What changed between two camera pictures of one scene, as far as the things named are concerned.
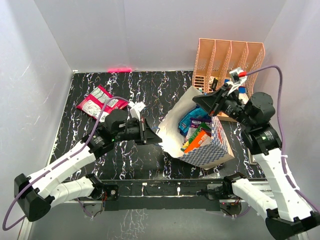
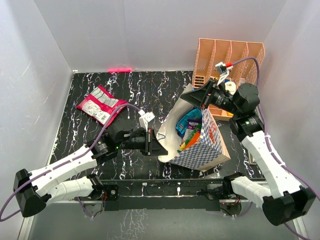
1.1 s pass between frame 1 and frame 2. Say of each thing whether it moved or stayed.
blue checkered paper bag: moved
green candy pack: moved
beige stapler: stayed
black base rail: stayed
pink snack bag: stayed
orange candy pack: moved
